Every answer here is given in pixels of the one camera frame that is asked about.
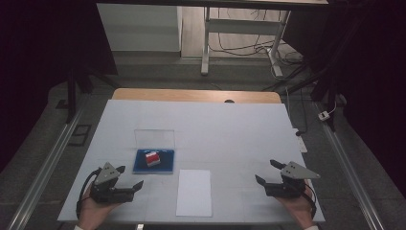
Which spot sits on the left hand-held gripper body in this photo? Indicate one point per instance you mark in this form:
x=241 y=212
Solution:
x=107 y=188

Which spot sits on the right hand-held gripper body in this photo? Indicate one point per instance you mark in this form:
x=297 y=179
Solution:
x=290 y=187

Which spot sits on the red and white stamp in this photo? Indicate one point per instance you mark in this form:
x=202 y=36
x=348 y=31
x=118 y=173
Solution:
x=152 y=158

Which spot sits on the blue ink pad box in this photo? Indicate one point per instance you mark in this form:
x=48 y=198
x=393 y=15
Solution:
x=166 y=164

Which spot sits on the person's right hand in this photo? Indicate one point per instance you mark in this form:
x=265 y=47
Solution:
x=301 y=209

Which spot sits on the person's left hand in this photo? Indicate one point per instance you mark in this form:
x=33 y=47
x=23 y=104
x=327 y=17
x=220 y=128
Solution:
x=92 y=211

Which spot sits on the black floor socket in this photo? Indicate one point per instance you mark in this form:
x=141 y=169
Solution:
x=80 y=134

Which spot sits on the white paper sheet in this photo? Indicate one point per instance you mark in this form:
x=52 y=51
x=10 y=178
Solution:
x=194 y=195

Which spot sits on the white table cover board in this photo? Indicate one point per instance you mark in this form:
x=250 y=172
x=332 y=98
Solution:
x=223 y=134

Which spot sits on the white adapter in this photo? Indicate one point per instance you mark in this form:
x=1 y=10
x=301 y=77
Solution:
x=324 y=115

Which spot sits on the black stand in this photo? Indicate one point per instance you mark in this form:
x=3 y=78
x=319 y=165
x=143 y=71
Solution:
x=332 y=96
x=72 y=96

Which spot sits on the wooden table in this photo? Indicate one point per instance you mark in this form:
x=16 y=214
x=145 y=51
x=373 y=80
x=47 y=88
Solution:
x=191 y=95

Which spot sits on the dark curtain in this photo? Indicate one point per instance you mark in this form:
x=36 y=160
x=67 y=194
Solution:
x=373 y=80
x=38 y=48

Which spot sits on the white cabinet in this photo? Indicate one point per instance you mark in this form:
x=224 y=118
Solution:
x=140 y=28

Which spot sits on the small white bracket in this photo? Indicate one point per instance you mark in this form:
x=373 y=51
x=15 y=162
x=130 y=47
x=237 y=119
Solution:
x=139 y=227

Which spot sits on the aluminium rail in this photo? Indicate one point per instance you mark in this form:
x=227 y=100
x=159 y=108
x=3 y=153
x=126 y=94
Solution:
x=348 y=172
x=48 y=166

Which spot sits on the white desk frame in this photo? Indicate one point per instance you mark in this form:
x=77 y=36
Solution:
x=239 y=26

